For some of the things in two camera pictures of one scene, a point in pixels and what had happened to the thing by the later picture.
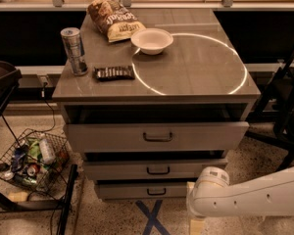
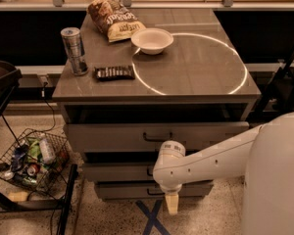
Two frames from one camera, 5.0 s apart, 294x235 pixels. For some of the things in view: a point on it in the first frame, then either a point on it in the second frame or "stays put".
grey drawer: x=150 y=168 stays put
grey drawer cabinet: x=154 y=110 stays put
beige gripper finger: x=196 y=226 → x=172 y=200
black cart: x=4 y=75 stays put
